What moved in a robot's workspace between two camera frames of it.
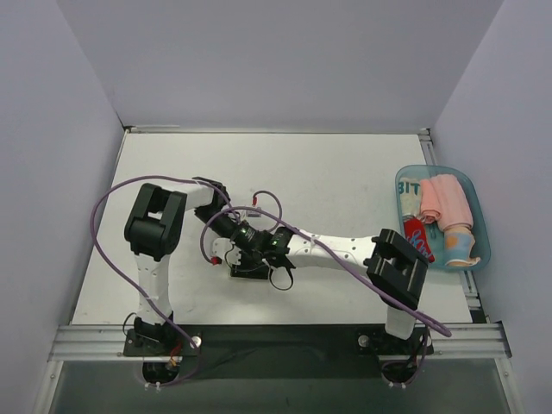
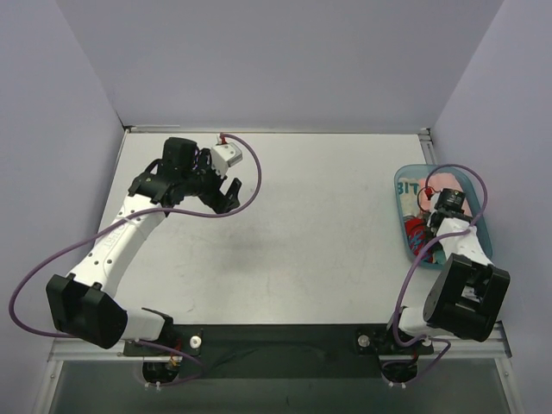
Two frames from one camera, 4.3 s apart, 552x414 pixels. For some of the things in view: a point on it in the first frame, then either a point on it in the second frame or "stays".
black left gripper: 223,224 → 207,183
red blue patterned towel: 414,230 stays
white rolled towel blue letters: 409,189 stays
